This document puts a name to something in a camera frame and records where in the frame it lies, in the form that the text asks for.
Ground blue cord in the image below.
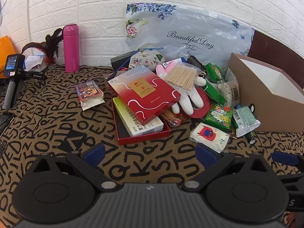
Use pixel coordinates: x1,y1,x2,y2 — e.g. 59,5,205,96
132,47,165,53

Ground red tape roll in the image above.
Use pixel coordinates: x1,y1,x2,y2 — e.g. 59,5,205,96
188,87,211,118

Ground white paper packet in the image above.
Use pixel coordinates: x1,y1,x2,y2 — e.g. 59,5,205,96
224,68,238,83

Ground dark brown board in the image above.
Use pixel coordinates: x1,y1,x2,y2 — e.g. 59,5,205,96
247,31,304,82

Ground floral plastic bag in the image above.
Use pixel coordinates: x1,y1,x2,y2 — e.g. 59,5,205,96
125,3,256,70

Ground yellow white medicine box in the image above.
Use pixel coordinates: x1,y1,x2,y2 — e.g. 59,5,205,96
113,97,164,137

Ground black and red feather bundle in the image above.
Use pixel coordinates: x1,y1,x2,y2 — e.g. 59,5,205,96
21,28,63,66

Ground floral cloth pouch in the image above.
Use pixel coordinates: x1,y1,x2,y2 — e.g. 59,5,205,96
128,48,166,71

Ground white tissue pack red print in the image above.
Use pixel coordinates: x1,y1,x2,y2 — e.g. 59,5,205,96
189,123,230,153

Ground black box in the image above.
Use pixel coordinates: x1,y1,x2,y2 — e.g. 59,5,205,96
110,51,138,74

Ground orange bag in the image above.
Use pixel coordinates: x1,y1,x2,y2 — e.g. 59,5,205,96
0,36,19,79

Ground flat black device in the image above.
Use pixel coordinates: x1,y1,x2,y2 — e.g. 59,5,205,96
0,112,16,136

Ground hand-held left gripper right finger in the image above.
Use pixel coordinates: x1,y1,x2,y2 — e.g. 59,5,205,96
185,143,269,192

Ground red patterned packet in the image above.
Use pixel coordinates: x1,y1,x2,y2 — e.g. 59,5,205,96
161,112,190,127

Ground crumpled white plastic bag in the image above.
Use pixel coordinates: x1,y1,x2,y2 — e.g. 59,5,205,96
24,55,45,73

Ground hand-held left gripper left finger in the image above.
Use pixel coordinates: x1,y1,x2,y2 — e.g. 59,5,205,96
33,144,120,193

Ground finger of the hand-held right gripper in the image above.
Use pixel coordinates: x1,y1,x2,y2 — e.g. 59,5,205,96
271,151,304,174

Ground red box base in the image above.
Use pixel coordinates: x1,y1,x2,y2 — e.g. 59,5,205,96
111,95,171,146

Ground bag of wooden toothpicks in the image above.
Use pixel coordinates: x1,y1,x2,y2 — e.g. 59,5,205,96
164,62,201,91

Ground bag of white beads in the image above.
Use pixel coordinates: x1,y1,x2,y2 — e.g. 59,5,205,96
218,79,241,108

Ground white blue card packet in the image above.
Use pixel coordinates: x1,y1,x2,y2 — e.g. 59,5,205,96
163,57,188,69

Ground green card box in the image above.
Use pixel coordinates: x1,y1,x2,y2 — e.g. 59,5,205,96
205,104,233,129

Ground white rubber glove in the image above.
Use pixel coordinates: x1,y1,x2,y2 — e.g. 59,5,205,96
155,62,207,114

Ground black device with screen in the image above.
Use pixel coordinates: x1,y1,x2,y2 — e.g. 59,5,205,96
0,54,47,110

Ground red box lid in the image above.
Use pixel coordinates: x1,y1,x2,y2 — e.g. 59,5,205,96
108,65,181,126

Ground green white snack packet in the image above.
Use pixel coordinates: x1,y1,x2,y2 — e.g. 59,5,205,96
232,104,261,137

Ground letter-print covered desktop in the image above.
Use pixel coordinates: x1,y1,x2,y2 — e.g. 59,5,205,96
0,64,304,228

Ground brown patterned pouch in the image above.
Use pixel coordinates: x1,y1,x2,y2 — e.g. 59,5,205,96
188,55,206,76

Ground pink thermos bottle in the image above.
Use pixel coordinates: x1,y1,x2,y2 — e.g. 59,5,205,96
62,24,81,73

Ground brown cardboard storage box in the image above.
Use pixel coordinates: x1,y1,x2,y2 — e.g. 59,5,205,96
227,52,304,133

